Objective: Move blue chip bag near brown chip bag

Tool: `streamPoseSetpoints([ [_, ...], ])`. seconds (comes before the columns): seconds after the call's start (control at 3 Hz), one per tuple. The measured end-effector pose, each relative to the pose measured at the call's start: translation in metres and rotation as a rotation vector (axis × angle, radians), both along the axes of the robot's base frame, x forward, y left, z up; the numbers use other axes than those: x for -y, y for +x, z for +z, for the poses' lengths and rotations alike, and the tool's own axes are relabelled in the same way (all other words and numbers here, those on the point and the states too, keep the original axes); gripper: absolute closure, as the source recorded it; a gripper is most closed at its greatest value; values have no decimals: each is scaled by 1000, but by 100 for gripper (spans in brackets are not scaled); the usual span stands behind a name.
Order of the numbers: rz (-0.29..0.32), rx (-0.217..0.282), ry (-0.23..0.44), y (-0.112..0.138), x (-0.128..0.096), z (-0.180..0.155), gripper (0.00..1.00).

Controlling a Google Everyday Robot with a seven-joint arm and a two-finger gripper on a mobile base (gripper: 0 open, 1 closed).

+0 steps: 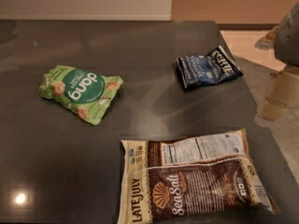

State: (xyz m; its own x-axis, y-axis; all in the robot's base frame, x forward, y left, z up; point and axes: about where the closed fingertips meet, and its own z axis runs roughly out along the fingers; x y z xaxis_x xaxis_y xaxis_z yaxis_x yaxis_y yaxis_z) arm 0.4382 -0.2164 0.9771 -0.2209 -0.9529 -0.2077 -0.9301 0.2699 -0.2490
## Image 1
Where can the green dang chip bag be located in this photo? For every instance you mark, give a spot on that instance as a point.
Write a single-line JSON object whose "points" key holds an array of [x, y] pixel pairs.
{"points": [[85, 93]]}

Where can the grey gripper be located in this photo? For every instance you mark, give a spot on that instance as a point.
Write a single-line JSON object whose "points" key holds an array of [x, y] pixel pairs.
{"points": [[289, 40]]}

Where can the blue kettle chip bag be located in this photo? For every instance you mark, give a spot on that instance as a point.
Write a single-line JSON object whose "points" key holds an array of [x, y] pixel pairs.
{"points": [[214, 68]]}

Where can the brown Late July chip bag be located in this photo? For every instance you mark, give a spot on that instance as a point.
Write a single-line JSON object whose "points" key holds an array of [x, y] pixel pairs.
{"points": [[204, 174]]}

